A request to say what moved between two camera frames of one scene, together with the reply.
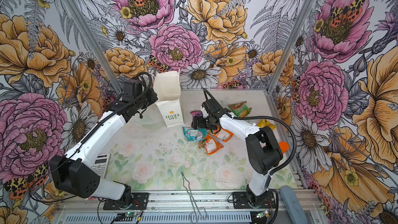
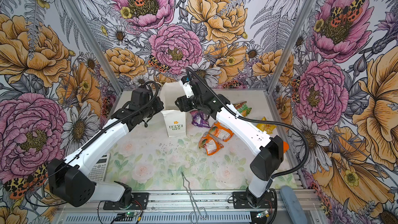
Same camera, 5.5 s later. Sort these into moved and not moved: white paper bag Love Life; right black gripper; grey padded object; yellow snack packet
Moved: right black gripper; white paper bag Love Life
Not moved: grey padded object; yellow snack packet
